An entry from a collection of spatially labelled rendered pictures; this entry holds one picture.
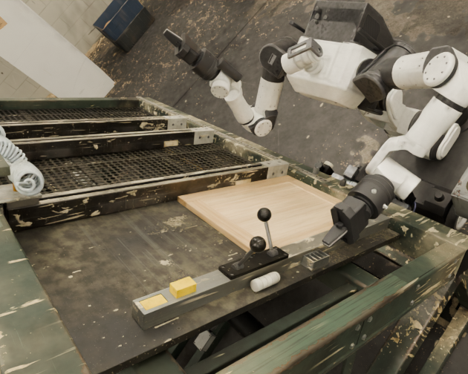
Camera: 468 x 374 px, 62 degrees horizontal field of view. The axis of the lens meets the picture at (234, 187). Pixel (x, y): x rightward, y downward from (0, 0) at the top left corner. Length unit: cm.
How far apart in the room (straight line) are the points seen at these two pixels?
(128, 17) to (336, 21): 440
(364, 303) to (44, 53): 455
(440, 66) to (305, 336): 64
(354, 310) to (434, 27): 262
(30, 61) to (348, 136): 358
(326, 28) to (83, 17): 538
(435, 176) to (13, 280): 204
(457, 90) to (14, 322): 96
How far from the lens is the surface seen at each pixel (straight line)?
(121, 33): 555
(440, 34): 321
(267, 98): 154
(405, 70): 112
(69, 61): 509
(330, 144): 284
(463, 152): 240
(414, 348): 148
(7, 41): 496
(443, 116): 98
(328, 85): 130
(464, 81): 99
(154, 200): 131
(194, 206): 128
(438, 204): 222
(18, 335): 71
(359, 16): 133
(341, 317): 88
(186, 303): 86
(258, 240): 86
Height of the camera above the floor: 222
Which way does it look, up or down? 47 degrees down
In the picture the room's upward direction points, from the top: 49 degrees counter-clockwise
